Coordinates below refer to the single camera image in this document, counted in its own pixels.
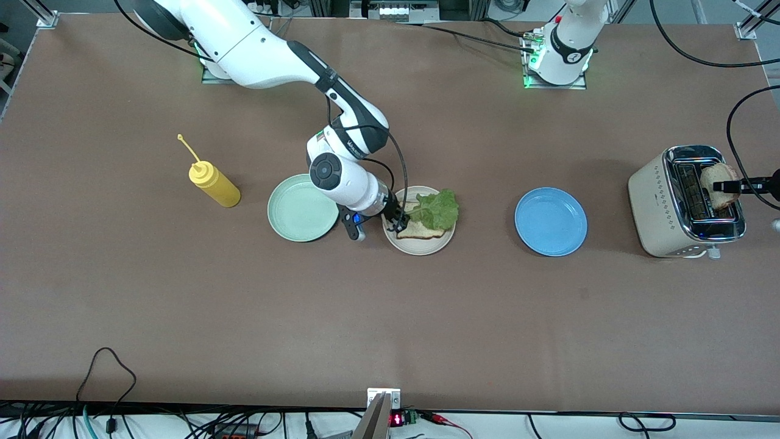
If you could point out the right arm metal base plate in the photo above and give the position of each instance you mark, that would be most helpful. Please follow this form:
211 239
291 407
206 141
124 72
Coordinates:
210 78

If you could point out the aluminium frame profile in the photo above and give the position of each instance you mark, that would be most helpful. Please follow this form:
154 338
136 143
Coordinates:
746 29
46 18

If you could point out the yellow squeeze bottle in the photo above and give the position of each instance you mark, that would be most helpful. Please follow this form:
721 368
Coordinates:
216 186

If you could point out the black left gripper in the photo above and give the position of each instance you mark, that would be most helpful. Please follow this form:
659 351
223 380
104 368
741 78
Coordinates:
757 182

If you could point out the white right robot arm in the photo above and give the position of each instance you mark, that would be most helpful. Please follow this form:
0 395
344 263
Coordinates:
256 49

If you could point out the green lettuce leaf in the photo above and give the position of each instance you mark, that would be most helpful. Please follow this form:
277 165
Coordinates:
439 210

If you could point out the pale green plate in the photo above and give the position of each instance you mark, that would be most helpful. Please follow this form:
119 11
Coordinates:
292 213

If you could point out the circuit board with red display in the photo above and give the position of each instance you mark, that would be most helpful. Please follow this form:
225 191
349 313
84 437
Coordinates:
397 419

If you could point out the red clip lead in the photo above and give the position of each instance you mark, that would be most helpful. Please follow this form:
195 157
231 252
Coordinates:
445 419

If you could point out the grey camera mount bar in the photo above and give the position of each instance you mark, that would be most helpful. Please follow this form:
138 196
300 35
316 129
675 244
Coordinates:
373 424

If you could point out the silver camera mount bracket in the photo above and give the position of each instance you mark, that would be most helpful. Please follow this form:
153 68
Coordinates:
373 396

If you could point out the beige chrome toaster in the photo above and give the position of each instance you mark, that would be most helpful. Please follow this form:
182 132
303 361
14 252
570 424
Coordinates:
655 213

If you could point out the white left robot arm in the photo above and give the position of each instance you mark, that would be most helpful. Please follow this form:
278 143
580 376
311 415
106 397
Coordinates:
567 42

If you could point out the beige plate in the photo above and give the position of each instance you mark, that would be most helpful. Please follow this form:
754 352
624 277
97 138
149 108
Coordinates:
426 245

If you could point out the blue plate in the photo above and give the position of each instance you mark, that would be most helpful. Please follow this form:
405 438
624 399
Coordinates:
551 222

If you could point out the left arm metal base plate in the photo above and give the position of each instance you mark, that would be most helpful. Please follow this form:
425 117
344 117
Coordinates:
557 86

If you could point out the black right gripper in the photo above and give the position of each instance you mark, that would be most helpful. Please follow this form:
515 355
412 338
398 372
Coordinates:
394 216

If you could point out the lit control box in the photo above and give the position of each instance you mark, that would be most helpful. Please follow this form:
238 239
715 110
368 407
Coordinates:
396 11

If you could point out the bread slice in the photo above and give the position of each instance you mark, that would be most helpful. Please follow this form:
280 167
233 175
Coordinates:
420 233
719 171

